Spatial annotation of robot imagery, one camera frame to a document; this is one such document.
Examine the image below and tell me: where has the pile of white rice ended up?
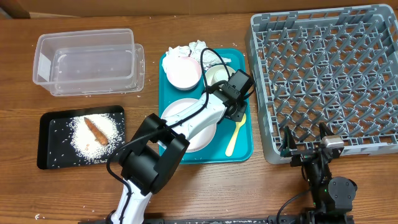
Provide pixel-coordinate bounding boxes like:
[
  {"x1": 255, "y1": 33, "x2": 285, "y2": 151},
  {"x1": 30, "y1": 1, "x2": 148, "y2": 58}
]
[{"x1": 69, "y1": 113, "x2": 125, "y2": 163}]

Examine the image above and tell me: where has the pink white bowl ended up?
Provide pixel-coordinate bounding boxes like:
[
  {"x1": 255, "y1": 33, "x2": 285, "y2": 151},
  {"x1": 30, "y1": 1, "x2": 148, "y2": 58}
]
[{"x1": 163, "y1": 57, "x2": 201, "y2": 90}]

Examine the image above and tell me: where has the black tray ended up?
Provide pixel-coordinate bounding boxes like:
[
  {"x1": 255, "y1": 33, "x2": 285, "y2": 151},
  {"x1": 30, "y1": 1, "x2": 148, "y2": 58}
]
[{"x1": 37, "y1": 105, "x2": 126, "y2": 170}]

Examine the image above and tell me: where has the cream cup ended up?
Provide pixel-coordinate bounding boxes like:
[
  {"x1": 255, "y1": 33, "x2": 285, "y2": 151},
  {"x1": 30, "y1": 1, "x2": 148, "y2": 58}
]
[{"x1": 213, "y1": 69, "x2": 228, "y2": 83}]

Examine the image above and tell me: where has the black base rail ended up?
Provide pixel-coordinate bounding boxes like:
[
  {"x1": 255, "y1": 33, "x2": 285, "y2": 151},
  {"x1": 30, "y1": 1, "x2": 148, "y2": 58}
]
[{"x1": 78, "y1": 215, "x2": 355, "y2": 224}]

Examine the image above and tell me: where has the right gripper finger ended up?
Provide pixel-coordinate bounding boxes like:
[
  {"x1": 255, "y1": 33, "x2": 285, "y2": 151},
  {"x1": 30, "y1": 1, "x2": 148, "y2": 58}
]
[
  {"x1": 319, "y1": 122, "x2": 334, "y2": 139},
  {"x1": 281, "y1": 126, "x2": 297, "y2": 151}
]

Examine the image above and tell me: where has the grey dishwasher rack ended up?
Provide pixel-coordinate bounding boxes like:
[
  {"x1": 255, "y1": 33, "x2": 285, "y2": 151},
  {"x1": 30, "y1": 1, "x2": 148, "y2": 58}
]
[{"x1": 246, "y1": 4, "x2": 397, "y2": 164}]

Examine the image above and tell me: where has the crumpled white paper napkin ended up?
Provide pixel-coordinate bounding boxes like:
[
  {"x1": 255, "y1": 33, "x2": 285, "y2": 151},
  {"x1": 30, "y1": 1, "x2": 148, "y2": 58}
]
[{"x1": 162, "y1": 40, "x2": 231, "y2": 70}]

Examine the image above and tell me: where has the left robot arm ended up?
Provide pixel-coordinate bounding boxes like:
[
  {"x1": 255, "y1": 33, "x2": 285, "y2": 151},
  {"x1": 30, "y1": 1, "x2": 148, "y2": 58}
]
[{"x1": 105, "y1": 70, "x2": 254, "y2": 223}]

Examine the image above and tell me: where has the clear plastic bin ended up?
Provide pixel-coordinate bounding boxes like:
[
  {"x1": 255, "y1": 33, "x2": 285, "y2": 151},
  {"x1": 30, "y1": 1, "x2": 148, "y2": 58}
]
[{"x1": 32, "y1": 29, "x2": 145, "y2": 96}]

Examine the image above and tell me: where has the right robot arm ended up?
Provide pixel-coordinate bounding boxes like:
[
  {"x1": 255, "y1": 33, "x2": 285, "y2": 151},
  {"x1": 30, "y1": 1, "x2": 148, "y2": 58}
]
[{"x1": 275, "y1": 122, "x2": 358, "y2": 224}]

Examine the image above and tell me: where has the yellow plastic spoon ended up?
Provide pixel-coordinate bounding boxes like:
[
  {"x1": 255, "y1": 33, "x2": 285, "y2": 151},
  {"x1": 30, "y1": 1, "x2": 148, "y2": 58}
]
[{"x1": 225, "y1": 114, "x2": 246, "y2": 157}]

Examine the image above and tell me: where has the teal serving tray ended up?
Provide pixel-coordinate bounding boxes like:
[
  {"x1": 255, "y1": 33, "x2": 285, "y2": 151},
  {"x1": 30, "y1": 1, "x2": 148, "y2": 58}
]
[{"x1": 159, "y1": 67, "x2": 254, "y2": 164}]

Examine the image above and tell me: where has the large white plate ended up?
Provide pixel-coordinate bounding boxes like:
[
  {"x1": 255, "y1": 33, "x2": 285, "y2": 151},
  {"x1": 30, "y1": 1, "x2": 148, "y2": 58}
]
[{"x1": 161, "y1": 98, "x2": 216, "y2": 152}]

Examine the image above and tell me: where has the cream bowl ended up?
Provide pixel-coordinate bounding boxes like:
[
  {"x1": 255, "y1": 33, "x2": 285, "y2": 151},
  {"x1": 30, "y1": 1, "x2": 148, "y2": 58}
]
[{"x1": 205, "y1": 65, "x2": 236, "y2": 93}]

